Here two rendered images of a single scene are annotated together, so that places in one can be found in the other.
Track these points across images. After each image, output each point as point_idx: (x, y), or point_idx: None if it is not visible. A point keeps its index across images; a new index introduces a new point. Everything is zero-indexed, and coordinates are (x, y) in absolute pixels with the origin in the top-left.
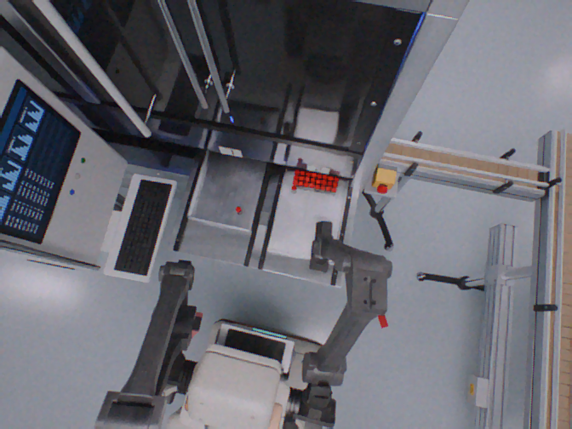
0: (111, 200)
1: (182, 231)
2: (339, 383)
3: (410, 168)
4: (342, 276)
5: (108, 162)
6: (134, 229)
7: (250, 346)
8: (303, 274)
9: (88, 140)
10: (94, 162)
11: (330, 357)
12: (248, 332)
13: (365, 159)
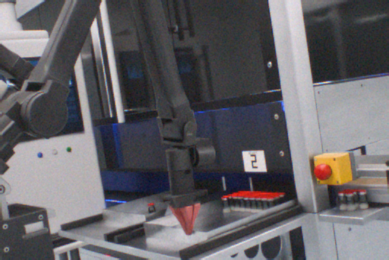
0: (63, 219)
1: (85, 219)
2: (30, 100)
3: (387, 175)
4: (207, 255)
5: (89, 185)
6: (54, 234)
7: (10, 210)
8: (159, 250)
9: (86, 144)
10: (77, 166)
11: (48, 42)
12: (26, 204)
13: (286, 100)
